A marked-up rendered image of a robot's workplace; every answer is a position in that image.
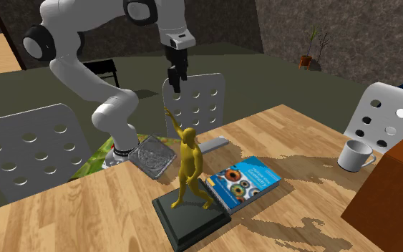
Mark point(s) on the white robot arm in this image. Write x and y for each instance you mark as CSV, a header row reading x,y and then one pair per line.
x,y
82,80

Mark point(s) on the white mug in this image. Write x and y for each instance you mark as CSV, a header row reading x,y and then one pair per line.
x,y
353,155

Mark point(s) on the yellow human figure dark base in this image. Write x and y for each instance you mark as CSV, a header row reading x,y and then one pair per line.
x,y
190,213

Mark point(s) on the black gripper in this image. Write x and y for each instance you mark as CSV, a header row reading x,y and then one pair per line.
x,y
176,57

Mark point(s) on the grey flat bar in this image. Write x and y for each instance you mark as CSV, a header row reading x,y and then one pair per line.
x,y
213,145

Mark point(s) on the grey chair with round holes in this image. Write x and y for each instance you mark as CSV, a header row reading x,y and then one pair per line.
x,y
30,174
386,97
204,83

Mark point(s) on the blue book with eye pictures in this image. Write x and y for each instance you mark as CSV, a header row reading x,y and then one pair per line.
x,y
244,183

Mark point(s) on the potted plant orange pot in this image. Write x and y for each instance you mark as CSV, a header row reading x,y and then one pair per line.
x,y
306,60

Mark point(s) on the black stool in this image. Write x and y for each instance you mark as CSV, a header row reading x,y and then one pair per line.
x,y
100,68

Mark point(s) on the wooden table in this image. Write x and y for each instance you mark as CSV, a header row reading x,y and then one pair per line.
x,y
82,216

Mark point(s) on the orange brown box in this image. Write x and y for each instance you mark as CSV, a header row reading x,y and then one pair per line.
x,y
393,188

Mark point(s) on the grey square textured dish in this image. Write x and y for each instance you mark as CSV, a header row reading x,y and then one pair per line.
x,y
152,157

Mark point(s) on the green patterned robot stand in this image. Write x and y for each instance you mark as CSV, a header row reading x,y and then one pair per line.
x,y
91,160

